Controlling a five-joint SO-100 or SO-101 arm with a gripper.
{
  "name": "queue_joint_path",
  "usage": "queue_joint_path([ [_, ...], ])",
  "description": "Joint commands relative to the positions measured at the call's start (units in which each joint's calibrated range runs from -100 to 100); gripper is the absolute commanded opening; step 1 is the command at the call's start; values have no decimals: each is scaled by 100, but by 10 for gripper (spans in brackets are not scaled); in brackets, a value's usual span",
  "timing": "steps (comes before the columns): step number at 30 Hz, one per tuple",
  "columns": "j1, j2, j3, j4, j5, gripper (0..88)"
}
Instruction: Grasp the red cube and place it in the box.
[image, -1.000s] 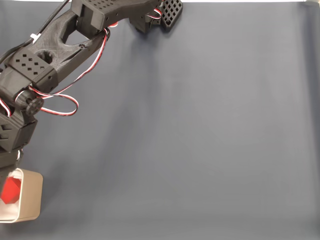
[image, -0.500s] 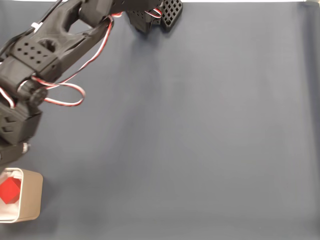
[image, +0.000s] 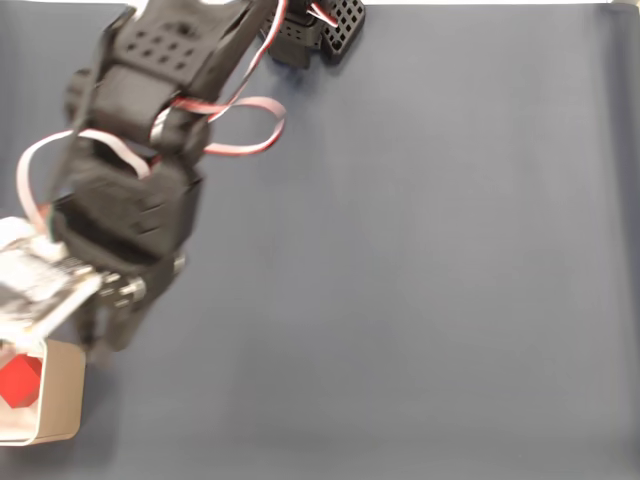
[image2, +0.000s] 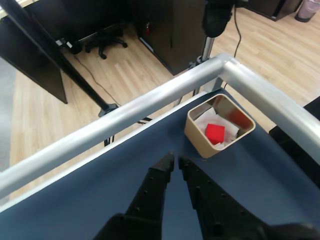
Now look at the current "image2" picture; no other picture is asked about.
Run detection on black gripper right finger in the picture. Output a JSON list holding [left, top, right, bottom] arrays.
[[177, 155, 272, 240]]

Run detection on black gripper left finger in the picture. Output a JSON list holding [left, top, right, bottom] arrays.
[[92, 151, 175, 240]]

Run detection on red cube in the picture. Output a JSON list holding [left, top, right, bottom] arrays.
[[204, 123, 226, 145]]

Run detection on beige rounded box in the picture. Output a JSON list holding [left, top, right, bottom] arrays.
[[184, 94, 256, 159]]

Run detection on dark blue table mat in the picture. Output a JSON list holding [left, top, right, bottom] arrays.
[[0, 87, 320, 240]]

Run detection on white tissue paper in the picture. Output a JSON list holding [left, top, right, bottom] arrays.
[[194, 107, 241, 151]]

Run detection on black slanted stand leg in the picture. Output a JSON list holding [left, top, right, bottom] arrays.
[[3, 0, 120, 116]]

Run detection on black office chair base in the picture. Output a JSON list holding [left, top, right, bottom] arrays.
[[84, 29, 129, 60]]

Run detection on tall black cabinet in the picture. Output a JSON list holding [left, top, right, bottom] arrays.
[[132, 0, 214, 76]]

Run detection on black desk side panel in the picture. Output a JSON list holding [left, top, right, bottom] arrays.
[[0, 14, 69, 105]]

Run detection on black power adapter bundle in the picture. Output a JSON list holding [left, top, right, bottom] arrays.
[[55, 38, 84, 55]]

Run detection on black device on silver pole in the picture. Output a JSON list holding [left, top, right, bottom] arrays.
[[194, 0, 235, 69]]

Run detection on low black furniture unit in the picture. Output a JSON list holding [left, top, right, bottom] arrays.
[[239, 0, 304, 22]]

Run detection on grey waste bin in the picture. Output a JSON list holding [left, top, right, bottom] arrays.
[[294, 0, 320, 24]]

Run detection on silver tubular table rail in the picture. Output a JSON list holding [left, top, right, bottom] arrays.
[[0, 52, 320, 199]]

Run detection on thin black floor cable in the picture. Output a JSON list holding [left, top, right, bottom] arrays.
[[73, 55, 124, 106]]

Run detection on black device power cable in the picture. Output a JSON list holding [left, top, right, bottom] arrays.
[[232, 6, 244, 60]]

